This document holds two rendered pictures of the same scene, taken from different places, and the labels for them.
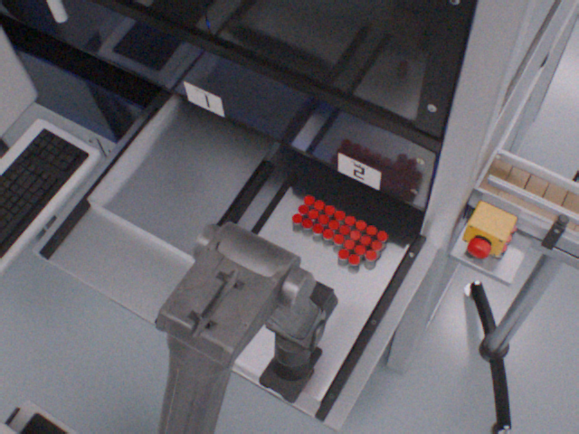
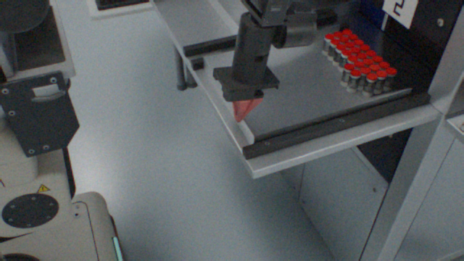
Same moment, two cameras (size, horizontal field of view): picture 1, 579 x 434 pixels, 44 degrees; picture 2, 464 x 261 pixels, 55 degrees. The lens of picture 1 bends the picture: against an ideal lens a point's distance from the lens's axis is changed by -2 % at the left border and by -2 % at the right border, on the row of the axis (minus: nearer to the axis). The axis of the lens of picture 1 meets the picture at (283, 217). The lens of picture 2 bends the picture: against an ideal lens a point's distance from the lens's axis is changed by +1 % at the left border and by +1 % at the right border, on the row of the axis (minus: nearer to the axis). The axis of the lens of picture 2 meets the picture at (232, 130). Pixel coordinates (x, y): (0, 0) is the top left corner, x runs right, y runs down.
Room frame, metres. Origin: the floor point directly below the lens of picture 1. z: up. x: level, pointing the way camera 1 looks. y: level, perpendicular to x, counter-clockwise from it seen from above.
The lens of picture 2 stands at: (-0.19, -0.27, 1.46)
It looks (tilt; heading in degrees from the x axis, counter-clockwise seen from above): 44 degrees down; 31
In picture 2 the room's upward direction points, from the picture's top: straight up
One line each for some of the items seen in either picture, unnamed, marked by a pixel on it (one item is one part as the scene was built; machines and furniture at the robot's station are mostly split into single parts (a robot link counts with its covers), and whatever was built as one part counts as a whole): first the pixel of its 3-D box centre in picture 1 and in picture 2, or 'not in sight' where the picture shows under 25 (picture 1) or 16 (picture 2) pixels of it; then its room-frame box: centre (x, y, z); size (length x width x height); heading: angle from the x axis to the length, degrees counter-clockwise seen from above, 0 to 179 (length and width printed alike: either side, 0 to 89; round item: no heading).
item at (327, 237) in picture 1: (333, 241); (347, 64); (0.60, -0.09, 0.90); 0.18 x 0.02 x 0.05; 53
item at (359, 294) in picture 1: (304, 289); (301, 79); (0.51, -0.02, 0.90); 0.34 x 0.26 x 0.04; 143
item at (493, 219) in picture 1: (490, 225); not in sight; (0.55, -0.36, 0.99); 0.08 x 0.07 x 0.07; 143
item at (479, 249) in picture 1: (479, 246); not in sight; (0.51, -0.34, 0.99); 0.04 x 0.04 x 0.04; 53
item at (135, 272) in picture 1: (242, 235); (283, 43); (0.65, 0.09, 0.87); 0.70 x 0.48 x 0.02; 53
